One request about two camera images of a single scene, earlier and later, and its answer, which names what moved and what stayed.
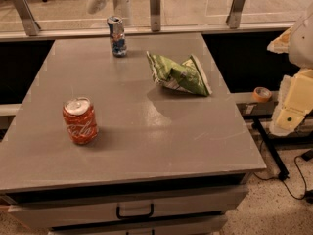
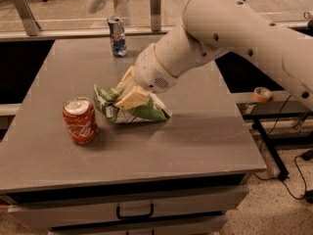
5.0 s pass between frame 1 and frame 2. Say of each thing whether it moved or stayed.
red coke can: stayed
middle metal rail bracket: stayed
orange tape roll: stayed
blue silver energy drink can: stayed
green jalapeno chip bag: moved
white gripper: moved
